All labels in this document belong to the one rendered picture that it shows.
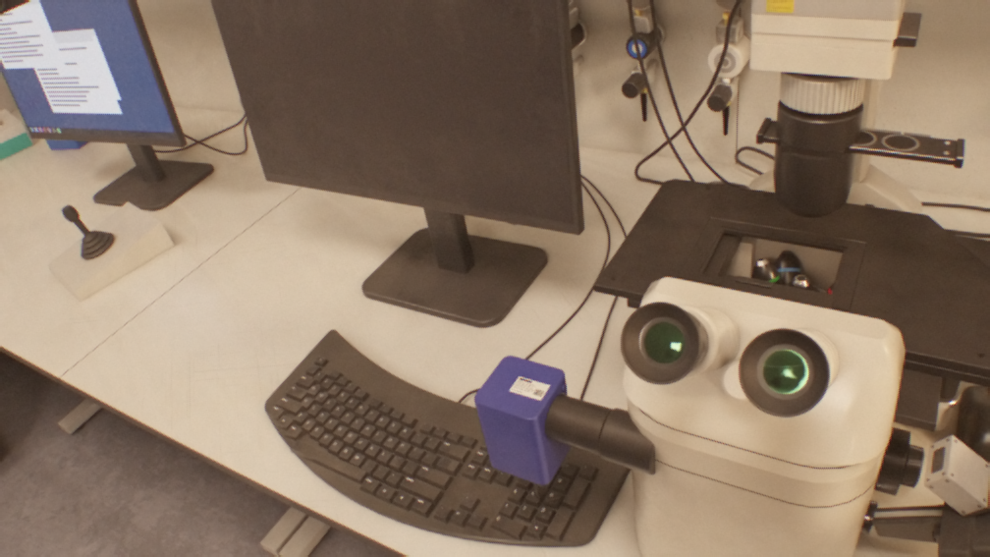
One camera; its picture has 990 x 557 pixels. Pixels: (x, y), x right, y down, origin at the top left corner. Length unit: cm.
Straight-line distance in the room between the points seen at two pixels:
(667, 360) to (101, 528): 187
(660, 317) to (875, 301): 33
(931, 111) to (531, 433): 85
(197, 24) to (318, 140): 103
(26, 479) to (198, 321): 131
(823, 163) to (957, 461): 26
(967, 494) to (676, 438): 23
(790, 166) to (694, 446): 25
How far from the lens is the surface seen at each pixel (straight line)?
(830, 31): 58
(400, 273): 113
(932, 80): 121
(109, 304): 139
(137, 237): 146
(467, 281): 107
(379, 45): 88
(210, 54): 201
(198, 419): 104
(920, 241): 80
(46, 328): 142
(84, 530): 217
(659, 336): 42
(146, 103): 150
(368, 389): 94
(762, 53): 60
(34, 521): 230
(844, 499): 57
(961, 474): 64
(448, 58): 83
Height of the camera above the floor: 139
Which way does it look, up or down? 36 degrees down
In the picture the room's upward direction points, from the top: 12 degrees counter-clockwise
